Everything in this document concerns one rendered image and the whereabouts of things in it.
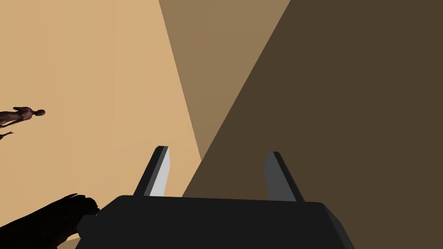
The brown human figure statue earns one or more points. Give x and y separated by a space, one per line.
21 115

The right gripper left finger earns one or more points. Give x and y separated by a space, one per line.
157 174

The dark brown rough-edged object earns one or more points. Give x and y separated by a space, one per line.
45 223

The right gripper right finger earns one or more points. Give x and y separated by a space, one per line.
278 180

